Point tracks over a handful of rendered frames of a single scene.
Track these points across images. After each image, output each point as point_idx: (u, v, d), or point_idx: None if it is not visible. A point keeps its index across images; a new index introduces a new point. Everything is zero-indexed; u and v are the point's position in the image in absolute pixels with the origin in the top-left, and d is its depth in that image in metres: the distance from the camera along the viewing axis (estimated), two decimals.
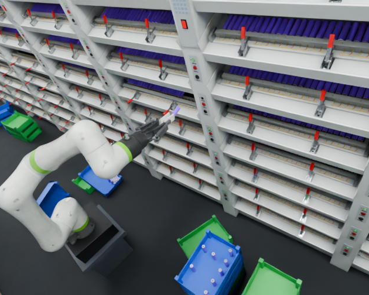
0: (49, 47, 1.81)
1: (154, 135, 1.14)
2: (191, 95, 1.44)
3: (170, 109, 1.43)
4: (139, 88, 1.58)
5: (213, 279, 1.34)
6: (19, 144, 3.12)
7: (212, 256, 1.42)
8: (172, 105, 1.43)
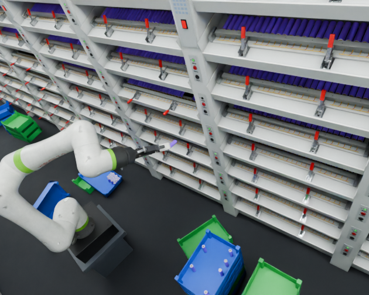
0: (49, 47, 1.81)
1: (142, 147, 1.22)
2: (191, 95, 1.44)
3: (170, 109, 1.43)
4: (139, 88, 1.58)
5: (194, 100, 1.41)
6: (19, 144, 3.12)
7: None
8: (172, 105, 1.43)
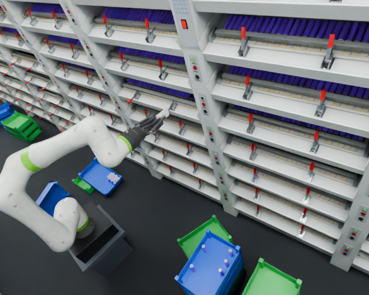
0: (49, 47, 1.81)
1: None
2: (191, 95, 1.44)
3: (170, 109, 1.43)
4: (139, 88, 1.58)
5: (194, 100, 1.41)
6: (19, 144, 3.12)
7: (185, 96, 1.43)
8: (172, 105, 1.43)
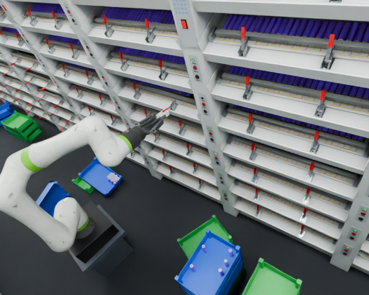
0: (49, 47, 1.81)
1: None
2: (191, 95, 1.44)
3: (170, 107, 1.42)
4: (141, 85, 1.59)
5: None
6: (19, 144, 3.12)
7: (187, 94, 1.44)
8: (172, 105, 1.43)
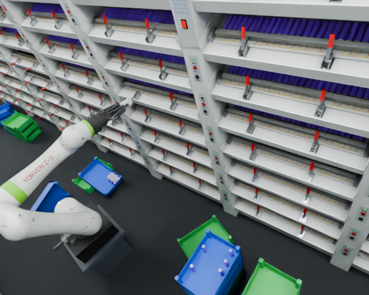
0: (49, 47, 1.81)
1: None
2: (191, 95, 1.44)
3: (173, 101, 1.42)
4: (140, 86, 1.59)
5: None
6: (19, 144, 3.12)
7: (187, 94, 1.44)
8: (173, 105, 1.44)
